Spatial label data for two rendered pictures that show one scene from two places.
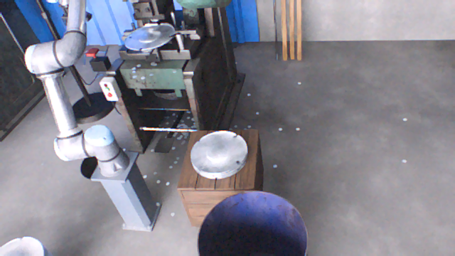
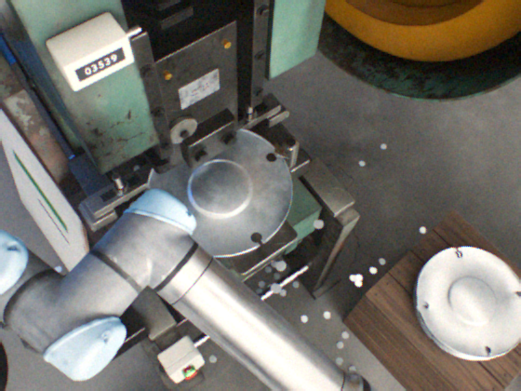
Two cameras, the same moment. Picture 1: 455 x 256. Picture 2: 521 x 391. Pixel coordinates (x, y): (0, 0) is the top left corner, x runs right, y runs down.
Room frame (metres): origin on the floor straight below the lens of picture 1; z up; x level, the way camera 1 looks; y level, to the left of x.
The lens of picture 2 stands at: (1.58, 0.70, 1.74)
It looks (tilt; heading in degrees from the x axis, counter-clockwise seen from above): 65 degrees down; 300
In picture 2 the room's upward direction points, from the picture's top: 5 degrees clockwise
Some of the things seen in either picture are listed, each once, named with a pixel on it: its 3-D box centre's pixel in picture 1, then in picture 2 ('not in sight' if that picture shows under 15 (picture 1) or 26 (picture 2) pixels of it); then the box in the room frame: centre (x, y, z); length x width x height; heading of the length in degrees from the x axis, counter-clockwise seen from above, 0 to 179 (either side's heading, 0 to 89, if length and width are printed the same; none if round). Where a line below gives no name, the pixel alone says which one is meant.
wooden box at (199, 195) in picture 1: (225, 178); (444, 317); (1.28, 0.08, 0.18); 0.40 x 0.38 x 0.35; 166
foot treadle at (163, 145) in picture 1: (176, 122); not in sight; (1.88, 0.34, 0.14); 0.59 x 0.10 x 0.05; 160
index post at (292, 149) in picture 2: (180, 40); (289, 152); (1.83, 0.18, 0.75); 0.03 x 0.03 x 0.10; 70
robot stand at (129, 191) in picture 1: (129, 193); not in sight; (1.27, 0.59, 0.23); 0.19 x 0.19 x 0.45; 72
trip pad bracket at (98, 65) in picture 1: (104, 71); (125, 337); (1.90, 0.67, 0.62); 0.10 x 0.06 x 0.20; 70
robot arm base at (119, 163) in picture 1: (111, 158); not in sight; (1.27, 0.59, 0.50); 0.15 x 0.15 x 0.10
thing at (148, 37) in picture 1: (149, 36); (220, 187); (1.89, 0.34, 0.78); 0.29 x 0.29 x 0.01
